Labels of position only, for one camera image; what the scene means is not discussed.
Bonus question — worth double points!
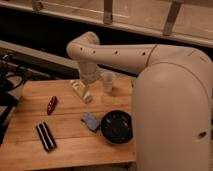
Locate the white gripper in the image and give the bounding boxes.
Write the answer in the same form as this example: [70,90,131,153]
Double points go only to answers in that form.
[79,63,101,100]

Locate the wooden board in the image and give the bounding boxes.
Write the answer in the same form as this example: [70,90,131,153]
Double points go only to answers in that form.
[0,78,135,171]

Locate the red pocket knife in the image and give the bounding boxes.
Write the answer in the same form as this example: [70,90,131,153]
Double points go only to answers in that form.
[47,96,58,115]

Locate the blue sponge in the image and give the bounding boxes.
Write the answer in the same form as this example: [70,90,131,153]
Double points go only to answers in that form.
[81,113,100,132]

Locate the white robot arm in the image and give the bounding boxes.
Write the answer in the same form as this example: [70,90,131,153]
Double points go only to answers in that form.
[66,32,213,171]

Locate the black white striped block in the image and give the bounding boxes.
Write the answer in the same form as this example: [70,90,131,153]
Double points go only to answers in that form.
[36,122,57,152]

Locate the clear plastic cup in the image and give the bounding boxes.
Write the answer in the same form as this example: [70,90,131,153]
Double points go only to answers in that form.
[102,72,116,93]

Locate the metal window frame rail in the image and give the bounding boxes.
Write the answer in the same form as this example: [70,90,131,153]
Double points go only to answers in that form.
[0,0,213,48]

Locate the black round bowl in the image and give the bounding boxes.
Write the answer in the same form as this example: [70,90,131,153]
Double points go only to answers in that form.
[100,110,133,144]

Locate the black equipment with cables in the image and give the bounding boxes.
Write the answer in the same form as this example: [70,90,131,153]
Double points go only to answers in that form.
[0,54,26,145]

